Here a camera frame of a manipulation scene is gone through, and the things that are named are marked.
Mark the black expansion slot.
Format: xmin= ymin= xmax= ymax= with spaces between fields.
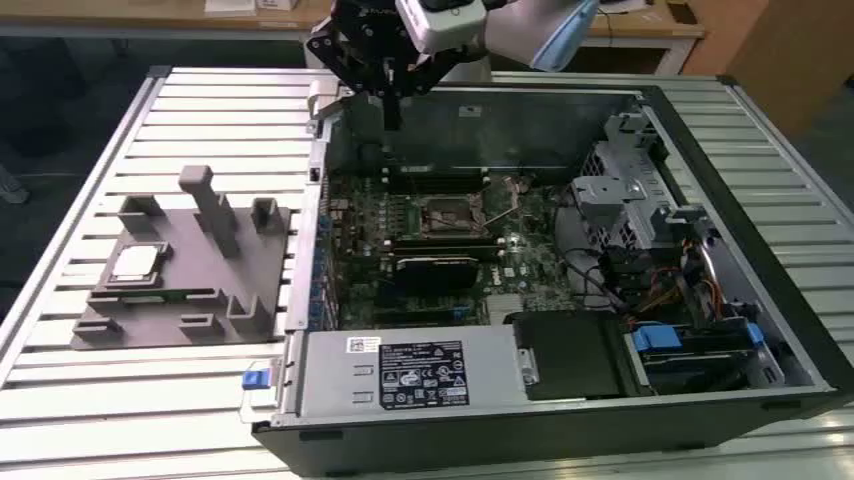
xmin=372 ymin=308 xmax=455 ymax=324

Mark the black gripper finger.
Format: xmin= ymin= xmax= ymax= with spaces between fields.
xmin=304 ymin=19 xmax=396 ymax=132
xmin=392 ymin=45 xmax=463 ymax=132

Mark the grey parts rack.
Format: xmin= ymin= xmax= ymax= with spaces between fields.
xmin=69 ymin=164 xmax=300 ymax=351

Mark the blue case latch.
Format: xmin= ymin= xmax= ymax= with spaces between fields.
xmin=240 ymin=368 xmax=276 ymax=392

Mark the hard disk in blue carrier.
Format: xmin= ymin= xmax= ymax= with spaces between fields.
xmin=626 ymin=322 xmax=769 ymax=399

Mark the green RAM stick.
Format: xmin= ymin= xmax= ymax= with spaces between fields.
xmin=113 ymin=288 xmax=220 ymax=305

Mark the silver chipset heatsink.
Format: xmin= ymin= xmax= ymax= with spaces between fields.
xmin=488 ymin=293 xmax=530 ymax=327

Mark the silver CPU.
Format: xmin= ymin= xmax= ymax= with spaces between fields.
xmin=109 ymin=243 xmax=170 ymax=282

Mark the black office chair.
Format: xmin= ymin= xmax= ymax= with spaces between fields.
xmin=0 ymin=37 xmax=88 ymax=159

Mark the green motherboard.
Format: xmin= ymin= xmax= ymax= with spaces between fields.
xmin=319 ymin=167 xmax=593 ymax=332

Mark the black graphics card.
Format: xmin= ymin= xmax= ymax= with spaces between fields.
xmin=391 ymin=254 xmax=480 ymax=292

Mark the silver metal disk bay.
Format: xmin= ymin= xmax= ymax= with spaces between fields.
xmin=570 ymin=112 xmax=677 ymax=251

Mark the orange yellow wire bundle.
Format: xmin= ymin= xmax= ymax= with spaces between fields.
xmin=626 ymin=238 xmax=727 ymax=321

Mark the black PC case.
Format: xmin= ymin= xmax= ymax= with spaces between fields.
xmin=250 ymin=79 xmax=854 ymax=479

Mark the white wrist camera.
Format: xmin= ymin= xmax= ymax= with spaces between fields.
xmin=395 ymin=0 xmax=490 ymax=55

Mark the wooden desk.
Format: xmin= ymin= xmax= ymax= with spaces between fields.
xmin=0 ymin=0 xmax=709 ymax=76

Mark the wire locking lever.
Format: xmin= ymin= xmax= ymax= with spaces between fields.
xmin=484 ymin=202 xmax=522 ymax=226

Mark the black cable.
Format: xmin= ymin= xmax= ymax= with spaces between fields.
xmin=560 ymin=248 xmax=630 ymax=307

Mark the wooden cabinet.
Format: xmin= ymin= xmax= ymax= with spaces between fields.
xmin=679 ymin=0 xmax=854 ymax=139

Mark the metal socket cover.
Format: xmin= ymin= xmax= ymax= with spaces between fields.
xmin=484 ymin=172 xmax=538 ymax=226

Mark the silver power supply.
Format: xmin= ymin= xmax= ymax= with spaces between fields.
xmin=292 ymin=327 xmax=530 ymax=420

